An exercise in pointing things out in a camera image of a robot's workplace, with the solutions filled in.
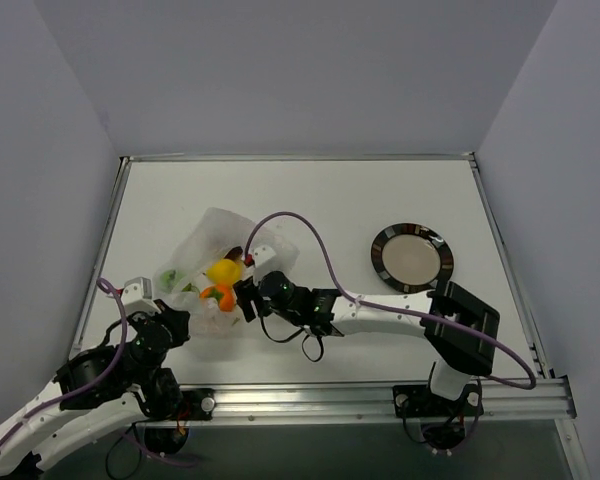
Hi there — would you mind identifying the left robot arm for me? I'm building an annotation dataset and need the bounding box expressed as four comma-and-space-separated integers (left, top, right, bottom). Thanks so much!
0, 305, 190, 477

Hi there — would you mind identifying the black rimmed plate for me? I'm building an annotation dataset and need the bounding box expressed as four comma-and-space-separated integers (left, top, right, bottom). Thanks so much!
370, 223, 455, 294

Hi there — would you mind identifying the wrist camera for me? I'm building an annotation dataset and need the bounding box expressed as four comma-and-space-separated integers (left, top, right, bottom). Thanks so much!
244, 245, 280, 282
120, 277, 159, 315

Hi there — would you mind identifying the translucent plastic bag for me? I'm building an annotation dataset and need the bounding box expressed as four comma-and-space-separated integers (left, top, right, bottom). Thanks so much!
152, 205, 300, 340

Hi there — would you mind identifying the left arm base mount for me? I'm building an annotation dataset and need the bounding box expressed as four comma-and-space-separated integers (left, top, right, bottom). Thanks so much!
143, 388, 216, 455

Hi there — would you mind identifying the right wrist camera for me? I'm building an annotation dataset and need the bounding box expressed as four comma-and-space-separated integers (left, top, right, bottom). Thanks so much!
244, 245, 280, 282

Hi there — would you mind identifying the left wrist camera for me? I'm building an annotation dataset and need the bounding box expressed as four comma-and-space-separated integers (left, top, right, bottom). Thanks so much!
120, 277, 159, 315

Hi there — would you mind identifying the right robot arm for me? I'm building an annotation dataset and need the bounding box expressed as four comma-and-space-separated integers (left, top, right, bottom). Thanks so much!
233, 271, 500, 413

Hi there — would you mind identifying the green fake fruit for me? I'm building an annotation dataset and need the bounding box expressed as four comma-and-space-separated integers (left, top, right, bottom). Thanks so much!
159, 269, 184, 292

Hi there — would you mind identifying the aluminium front rail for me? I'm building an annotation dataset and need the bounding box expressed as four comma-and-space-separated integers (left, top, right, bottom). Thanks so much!
87, 377, 577, 426

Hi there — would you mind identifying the yellow fake lemon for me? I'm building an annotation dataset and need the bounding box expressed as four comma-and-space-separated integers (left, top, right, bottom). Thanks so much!
206, 258, 243, 287

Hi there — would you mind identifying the dark red fake fruit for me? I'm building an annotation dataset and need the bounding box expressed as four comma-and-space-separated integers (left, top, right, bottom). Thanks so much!
225, 246, 243, 261

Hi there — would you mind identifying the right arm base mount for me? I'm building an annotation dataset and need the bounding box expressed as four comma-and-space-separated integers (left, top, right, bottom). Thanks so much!
392, 379, 484, 456

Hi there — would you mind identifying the orange fake fruit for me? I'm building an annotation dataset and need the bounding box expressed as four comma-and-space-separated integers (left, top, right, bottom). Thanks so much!
200, 284, 236, 313

